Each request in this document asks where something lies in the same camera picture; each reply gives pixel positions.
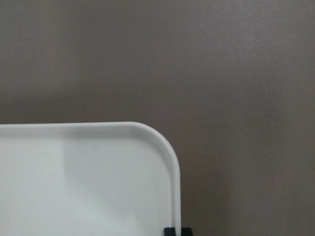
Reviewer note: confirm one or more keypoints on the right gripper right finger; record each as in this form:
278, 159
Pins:
186, 231

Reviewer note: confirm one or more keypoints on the cream rabbit tray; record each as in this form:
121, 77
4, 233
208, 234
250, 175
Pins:
87, 179

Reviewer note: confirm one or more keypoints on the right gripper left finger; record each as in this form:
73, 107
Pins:
169, 231

